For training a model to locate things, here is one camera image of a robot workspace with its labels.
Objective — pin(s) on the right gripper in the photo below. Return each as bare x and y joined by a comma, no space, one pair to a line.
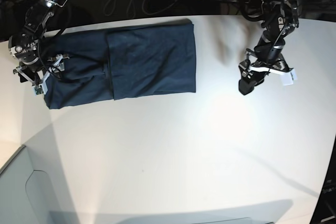
35,62

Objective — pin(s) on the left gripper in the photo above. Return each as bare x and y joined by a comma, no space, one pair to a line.
266,57

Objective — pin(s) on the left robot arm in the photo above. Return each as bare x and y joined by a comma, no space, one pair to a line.
278,19

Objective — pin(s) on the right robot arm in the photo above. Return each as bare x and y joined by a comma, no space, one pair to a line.
37,17

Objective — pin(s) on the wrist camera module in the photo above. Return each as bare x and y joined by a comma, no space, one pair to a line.
40,89
288,78

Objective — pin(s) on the dark blue T-shirt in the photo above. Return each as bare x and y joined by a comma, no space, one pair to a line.
124,62

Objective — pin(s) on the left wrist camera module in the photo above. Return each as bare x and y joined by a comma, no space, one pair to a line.
288,78

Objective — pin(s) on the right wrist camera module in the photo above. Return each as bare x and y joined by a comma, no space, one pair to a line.
40,89

